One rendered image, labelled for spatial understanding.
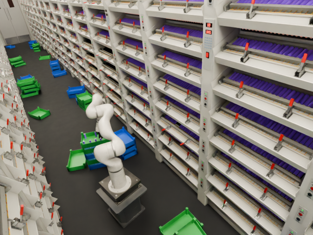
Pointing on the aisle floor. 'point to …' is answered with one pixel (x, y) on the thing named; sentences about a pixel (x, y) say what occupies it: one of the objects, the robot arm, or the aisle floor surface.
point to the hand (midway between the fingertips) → (100, 136)
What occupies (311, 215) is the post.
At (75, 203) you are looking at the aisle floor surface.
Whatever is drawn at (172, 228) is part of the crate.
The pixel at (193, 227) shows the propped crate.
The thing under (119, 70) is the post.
